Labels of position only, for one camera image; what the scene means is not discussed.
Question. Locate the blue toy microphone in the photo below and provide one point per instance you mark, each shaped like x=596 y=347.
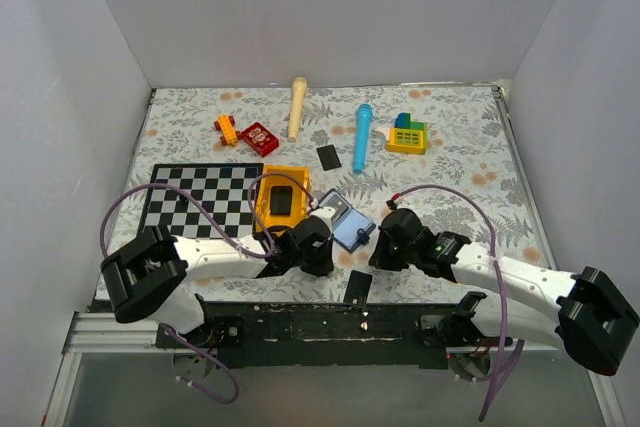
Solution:
x=364 y=116

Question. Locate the cream toy microphone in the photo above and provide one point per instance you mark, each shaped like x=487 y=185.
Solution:
x=299 y=89

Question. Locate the black VIP card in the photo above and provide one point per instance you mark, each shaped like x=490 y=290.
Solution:
x=357 y=289

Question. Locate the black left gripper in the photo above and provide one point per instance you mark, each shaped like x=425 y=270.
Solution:
x=326 y=263

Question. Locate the black credit card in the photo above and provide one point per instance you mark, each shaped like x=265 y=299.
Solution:
x=328 y=157

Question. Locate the yellow toy brick car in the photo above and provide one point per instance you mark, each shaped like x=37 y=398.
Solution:
x=225 y=125

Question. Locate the black silver chessboard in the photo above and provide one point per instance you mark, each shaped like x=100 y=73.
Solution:
x=221 y=189

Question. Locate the yellow green toy brick house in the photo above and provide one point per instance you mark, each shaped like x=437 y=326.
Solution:
x=406 y=136

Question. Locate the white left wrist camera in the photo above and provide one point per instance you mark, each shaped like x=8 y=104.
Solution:
x=324 y=213

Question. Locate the yellow plastic bin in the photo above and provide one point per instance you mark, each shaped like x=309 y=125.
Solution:
x=277 y=225

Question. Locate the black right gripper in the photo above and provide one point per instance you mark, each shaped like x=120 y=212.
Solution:
x=379 y=257

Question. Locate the blue leather card holder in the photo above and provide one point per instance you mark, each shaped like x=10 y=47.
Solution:
x=353 y=229

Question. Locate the red owl toy block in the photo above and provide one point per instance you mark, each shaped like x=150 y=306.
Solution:
x=260 y=139

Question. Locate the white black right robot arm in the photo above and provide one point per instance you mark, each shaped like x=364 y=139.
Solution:
x=584 y=313

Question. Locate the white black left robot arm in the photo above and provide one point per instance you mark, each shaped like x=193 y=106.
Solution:
x=147 y=278

